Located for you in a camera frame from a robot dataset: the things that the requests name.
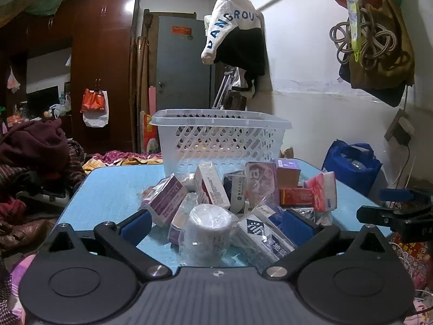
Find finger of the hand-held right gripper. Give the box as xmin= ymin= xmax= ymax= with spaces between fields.
xmin=378 ymin=187 xmax=433 ymax=208
xmin=356 ymin=205 xmax=411 ymax=235

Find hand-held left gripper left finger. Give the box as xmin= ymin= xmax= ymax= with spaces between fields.
xmin=37 ymin=209 xmax=172 ymax=281

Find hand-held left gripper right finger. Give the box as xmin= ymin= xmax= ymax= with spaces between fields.
xmin=262 ymin=209 xmax=395 ymax=281

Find orange red box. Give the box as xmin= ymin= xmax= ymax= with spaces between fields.
xmin=280 ymin=187 xmax=315 ymax=207

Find white box with blue print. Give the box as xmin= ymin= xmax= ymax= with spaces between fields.
xmin=233 ymin=215 xmax=295 ymax=268

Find red white tissue packet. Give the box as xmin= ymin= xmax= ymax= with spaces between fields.
xmin=304 ymin=171 xmax=338 ymax=212

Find small purple brown box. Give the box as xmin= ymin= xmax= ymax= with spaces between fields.
xmin=275 ymin=158 xmax=301 ymax=188

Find maroon pink packet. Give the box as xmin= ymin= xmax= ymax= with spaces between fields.
xmin=244 ymin=161 xmax=281 ymax=207

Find white roll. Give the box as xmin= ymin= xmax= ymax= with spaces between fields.
xmin=179 ymin=204 xmax=234 ymax=266

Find dark blue box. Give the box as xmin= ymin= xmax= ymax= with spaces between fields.
xmin=222 ymin=170 xmax=249 ymax=214

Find white box with red print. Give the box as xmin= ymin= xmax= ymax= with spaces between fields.
xmin=193 ymin=162 xmax=231 ymax=210

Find white plastic basket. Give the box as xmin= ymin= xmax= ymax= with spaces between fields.
xmin=150 ymin=109 xmax=293 ymax=177

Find blue fabric bag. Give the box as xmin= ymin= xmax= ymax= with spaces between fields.
xmin=321 ymin=139 xmax=383 ymax=195

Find floral bedding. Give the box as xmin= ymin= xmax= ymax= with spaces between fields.
xmin=83 ymin=151 xmax=163 ymax=173

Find red printed bag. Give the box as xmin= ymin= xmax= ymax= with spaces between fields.
xmin=142 ymin=112 xmax=159 ymax=153

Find brown jacket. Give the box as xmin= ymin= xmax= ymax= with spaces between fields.
xmin=0 ymin=200 xmax=58 ymax=254

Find orange and white plastic bags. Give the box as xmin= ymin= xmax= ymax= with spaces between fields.
xmin=83 ymin=90 xmax=109 ymax=128

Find brown hanging bag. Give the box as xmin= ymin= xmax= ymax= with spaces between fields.
xmin=338 ymin=0 xmax=416 ymax=107

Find pink cloth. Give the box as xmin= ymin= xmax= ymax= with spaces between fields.
xmin=0 ymin=254 xmax=36 ymax=325

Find maroon clothing pile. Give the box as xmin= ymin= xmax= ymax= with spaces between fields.
xmin=0 ymin=118 xmax=73 ymax=177

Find orange plastic bag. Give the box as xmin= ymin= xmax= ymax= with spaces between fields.
xmin=80 ymin=88 xmax=105 ymax=114

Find wooden boards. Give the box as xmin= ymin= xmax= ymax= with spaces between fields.
xmin=130 ymin=35 xmax=149 ymax=153

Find black television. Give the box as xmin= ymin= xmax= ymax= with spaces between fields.
xmin=26 ymin=86 xmax=61 ymax=119

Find grey metal door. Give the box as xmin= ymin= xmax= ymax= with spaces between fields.
xmin=156 ymin=15 xmax=215 ymax=112

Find metal crutches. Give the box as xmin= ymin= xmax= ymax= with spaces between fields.
xmin=211 ymin=69 xmax=237 ymax=109

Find brown wooden wardrobe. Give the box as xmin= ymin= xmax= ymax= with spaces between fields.
xmin=0 ymin=0 xmax=141 ymax=154

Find black hanging garment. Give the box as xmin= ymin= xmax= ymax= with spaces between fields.
xmin=215 ymin=27 xmax=268 ymax=90

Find small white plastic bag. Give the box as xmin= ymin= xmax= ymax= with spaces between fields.
xmin=7 ymin=66 xmax=21 ymax=93

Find white hooded sweatshirt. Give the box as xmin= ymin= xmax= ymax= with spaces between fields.
xmin=201 ymin=0 xmax=265 ymax=64

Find black charger cable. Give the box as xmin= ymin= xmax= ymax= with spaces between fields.
xmin=392 ymin=144 xmax=417 ymax=190

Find wall socket with charger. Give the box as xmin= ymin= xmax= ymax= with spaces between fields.
xmin=384 ymin=108 xmax=416 ymax=146

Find coiled grey rope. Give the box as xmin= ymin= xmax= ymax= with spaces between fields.
xmin=330 ymin=7 xmax=400 ymax=70

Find green yellow strap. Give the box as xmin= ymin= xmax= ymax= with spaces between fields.
xmin=342 ymin=0 xmax=364 ymax=63

